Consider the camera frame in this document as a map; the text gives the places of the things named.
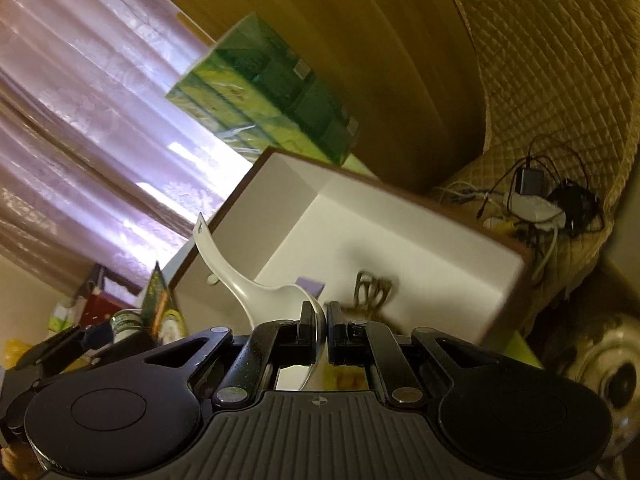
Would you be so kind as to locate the red gift box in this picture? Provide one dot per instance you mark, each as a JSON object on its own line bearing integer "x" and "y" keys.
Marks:
{"x": 102, "y": 305}

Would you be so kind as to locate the stack of green tissue packs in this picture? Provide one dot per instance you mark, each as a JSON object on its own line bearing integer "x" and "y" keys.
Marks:
{"x": 260, "y": 85}

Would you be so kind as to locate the purple rectangular bar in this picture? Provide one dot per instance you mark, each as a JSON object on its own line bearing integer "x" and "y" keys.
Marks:
{"x": 311, "y": 286}

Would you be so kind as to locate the pink patterned curtain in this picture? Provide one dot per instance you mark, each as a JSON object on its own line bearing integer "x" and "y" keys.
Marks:
{"x": 75, "y": 135}

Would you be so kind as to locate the wooden door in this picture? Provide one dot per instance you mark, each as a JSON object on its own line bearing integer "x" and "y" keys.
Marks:
{"x": 375, "y": 35}

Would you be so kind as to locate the chair with quilted cover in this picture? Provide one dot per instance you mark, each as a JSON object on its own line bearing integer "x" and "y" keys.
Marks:
{"x": 550, "y": 60}

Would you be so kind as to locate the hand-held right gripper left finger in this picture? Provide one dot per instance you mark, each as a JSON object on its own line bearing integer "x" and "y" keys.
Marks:
{"x": 302, "y": 332}

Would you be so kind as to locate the brown cardboard box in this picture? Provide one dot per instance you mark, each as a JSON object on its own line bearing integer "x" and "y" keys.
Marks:
{"x": 400, "y": 240}

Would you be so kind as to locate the white power adapter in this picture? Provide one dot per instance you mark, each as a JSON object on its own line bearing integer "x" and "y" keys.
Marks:
{"x": 537, "y": 209}

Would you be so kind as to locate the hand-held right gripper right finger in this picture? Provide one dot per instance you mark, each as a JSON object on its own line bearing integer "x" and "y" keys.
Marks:
{"x": 345, "y": 335}

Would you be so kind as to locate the leopard hair claw clip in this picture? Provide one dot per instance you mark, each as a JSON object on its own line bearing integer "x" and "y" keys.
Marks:
{"x": 372, "y": 290}

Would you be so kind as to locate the round metal fixture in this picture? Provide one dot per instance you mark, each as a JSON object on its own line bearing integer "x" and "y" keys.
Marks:
{"x": 605, "y": 370}

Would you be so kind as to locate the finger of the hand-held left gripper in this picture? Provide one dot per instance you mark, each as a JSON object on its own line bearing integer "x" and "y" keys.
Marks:
{"x": 80, "y": 367}
{"x": 50, "y": 347}

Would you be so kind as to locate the white bottle green label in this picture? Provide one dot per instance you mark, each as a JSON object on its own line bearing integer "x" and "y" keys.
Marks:
{"x": 127, "y": 322}

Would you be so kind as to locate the green orange card pack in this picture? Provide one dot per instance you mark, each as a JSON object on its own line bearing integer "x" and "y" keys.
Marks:
{"x": 162, "y": 310}

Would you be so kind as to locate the white ceramic spoon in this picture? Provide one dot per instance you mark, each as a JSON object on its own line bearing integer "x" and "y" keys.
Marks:
{"x": 250, "y": 295}

